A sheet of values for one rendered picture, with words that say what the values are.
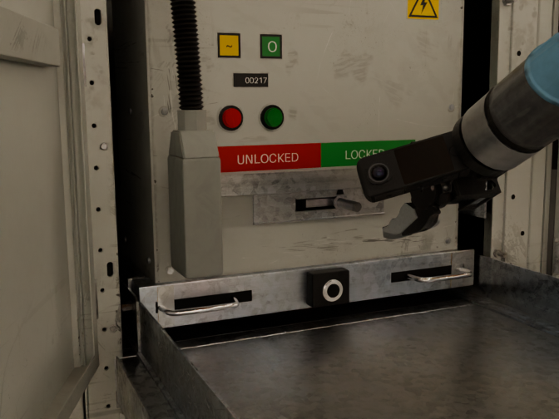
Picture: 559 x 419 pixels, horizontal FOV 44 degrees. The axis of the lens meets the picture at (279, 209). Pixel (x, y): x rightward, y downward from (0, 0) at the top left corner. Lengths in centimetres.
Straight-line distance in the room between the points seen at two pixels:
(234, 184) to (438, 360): 34
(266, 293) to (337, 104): 29
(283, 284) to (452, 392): 31
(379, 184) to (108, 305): 37
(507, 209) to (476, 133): 46
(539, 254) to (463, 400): 47
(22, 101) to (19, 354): 24
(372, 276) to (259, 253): 18
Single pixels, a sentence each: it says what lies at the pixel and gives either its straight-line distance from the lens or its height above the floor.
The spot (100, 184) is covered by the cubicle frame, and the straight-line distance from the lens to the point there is 85.
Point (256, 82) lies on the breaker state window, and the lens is 95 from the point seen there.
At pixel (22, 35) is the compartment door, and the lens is 68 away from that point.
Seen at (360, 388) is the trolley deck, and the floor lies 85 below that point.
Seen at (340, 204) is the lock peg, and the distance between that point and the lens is 100.
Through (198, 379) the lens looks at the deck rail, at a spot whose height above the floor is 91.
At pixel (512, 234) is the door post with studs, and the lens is 115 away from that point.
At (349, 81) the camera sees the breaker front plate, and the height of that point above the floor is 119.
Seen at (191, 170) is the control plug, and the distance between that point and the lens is 81.
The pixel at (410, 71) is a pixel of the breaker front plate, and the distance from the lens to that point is 107.
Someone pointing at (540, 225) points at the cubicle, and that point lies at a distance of 119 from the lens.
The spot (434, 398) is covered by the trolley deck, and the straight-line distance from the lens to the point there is 78.
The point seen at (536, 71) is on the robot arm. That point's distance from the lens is 64.
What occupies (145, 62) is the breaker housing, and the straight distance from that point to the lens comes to 92.
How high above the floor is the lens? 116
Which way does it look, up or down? 9 degrees down
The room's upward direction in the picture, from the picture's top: 1 degrees counter-clockwise
